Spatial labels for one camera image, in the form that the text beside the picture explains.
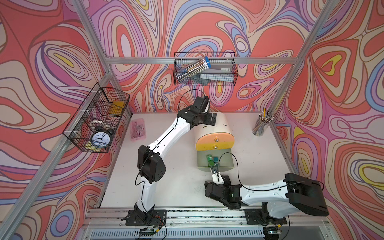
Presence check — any white round drawer cabinet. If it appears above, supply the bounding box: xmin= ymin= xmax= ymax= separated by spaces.
xmin=193 ymin=112 xmax=234 ymax=143

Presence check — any peach top drawer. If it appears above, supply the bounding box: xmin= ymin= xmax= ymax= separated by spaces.
xmin=196 ymin=132 xmax=235 ymax=149

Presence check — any grey green bottom drawer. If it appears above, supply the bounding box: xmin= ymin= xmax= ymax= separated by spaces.
xmin=197 ymin=149 xmax=234 ymax=172

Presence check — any yellow drawer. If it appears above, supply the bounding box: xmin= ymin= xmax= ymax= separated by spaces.
xmin=196 ymin=142 xmax=235 ymax=151

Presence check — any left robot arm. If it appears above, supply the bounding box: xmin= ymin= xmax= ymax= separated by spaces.
xmin=134 ymin=96 xmax=216 ymax=220

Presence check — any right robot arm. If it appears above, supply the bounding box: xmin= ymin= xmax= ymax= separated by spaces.
xmin=205 ymin=173 xmax=329 ymax=219

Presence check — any tube of pencils blue cap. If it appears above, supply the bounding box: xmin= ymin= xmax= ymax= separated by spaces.
xmin=175 ymin=57 xmax=212 ymax=83

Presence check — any white box in basket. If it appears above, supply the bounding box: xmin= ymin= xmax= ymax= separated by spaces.
xmin=200 ymin=68 xmax=235 ymax=82

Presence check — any clear cup of brushes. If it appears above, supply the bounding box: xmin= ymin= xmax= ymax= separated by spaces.
xmin=252 ymin=109 xmax=274 ymax=137

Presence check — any pink plastic tray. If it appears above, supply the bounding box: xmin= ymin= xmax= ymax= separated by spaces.
xmin=130 ymin=118 xmax=146 ymax=141

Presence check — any yellow object in basket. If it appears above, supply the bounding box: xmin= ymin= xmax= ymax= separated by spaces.
xmin=108 ymin=101 xmax=126 ymax=117

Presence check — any green circuit board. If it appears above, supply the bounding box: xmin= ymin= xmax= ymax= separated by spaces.
xmin=139 ymin=228 xmax=160 ymax=238

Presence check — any black alarm clock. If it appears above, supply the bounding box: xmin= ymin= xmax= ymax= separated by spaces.
xmin=91 ymin=126 xmax=115 ymax=149

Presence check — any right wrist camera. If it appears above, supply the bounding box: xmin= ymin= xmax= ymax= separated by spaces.
xmin=211 ymin=167 xmax=225 ymax=185

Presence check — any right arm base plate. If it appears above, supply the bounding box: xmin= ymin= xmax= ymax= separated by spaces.
xmin=244 ymin=209 xmax=288 ymax=227

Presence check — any black wire basket back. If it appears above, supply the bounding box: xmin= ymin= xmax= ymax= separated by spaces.
xmin=174 ymin=51 xmax=239 ymax=86

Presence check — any black wire basket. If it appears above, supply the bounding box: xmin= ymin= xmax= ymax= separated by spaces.
xmin=63 ymin=83 xmax=130 ymax=153
xmin=174 ymin=51 xmax=239 ymax=86

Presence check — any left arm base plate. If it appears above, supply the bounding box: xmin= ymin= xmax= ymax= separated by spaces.
xmin=121 ymin=210 xmax=167 ymax=227

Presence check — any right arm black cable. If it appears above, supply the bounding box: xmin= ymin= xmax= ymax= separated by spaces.
xmin=217 ymin=152 xmax=325 ymax=193

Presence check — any black wire basket left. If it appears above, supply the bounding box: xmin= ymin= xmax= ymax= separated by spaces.
xmin=63 ymin=83 xmax=130 ymax=153

